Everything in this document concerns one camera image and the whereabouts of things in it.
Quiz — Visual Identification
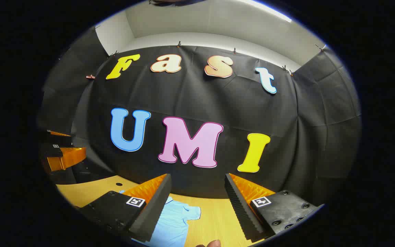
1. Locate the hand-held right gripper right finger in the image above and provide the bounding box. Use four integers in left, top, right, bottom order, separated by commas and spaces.
224, 173, 325, 242

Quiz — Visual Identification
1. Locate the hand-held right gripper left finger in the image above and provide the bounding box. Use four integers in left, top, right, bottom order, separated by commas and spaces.
79, 173, 172, 243

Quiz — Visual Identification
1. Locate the light blue T-shirt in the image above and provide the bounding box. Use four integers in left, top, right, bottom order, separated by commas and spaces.
119, 190, 202, 247

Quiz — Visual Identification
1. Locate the black backdrop cloth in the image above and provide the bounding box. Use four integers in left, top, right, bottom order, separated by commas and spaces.
37, 26, 362, 206

